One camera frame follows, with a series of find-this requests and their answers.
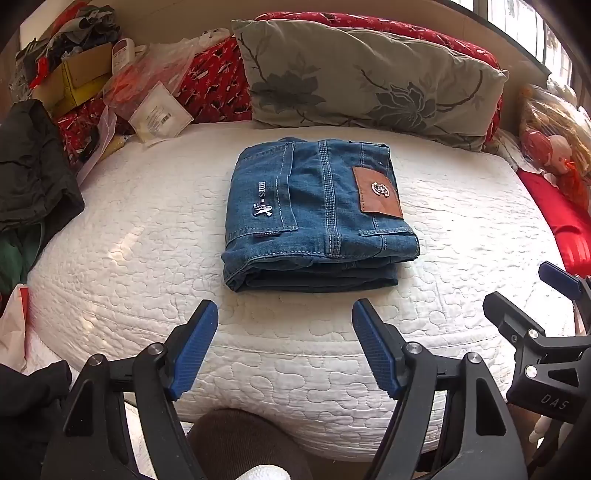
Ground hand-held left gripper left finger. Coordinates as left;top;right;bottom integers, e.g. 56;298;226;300
39;299;219;480

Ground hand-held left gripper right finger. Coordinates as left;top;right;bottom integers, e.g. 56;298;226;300
352;299;529;480

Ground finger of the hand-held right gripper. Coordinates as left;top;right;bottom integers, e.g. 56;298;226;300
539;261;591;335
482;291;557;370

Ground blue denim pants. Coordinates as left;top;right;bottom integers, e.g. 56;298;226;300
221;136;421;294

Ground red plastic item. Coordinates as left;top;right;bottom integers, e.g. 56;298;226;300
517;168;591;278

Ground person's brown trouser leg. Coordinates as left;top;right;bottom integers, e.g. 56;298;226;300
187;408;315;480

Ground white quilted bed cover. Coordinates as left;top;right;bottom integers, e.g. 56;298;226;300
25;120;578;462

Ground doll in plastic bag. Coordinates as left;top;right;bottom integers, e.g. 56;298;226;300
519;83;591;213

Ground black cloth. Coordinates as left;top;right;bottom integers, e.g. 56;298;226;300
0;360;75;480

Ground white plastic bag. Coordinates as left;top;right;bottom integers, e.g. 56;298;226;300
0;284;31;372

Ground dark green jacket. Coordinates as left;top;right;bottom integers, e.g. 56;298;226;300
0;99;86;296

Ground white flat packet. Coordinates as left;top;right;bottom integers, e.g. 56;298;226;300
128;82;195;147

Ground red patterned blanket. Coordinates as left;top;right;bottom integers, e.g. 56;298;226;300
55;11;505;155

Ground grey floral pillow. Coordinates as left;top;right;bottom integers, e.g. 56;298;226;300
231;19;509;151

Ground clear plastic bag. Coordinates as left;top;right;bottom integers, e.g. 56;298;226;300
102;28;232;121

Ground cardboard box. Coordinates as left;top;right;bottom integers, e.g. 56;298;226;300
32;44;116;117

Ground white bottle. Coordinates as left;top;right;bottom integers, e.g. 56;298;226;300
112;38;137;75

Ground pile of mixed clothes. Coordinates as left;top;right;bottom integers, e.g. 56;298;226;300
15;1;122;89

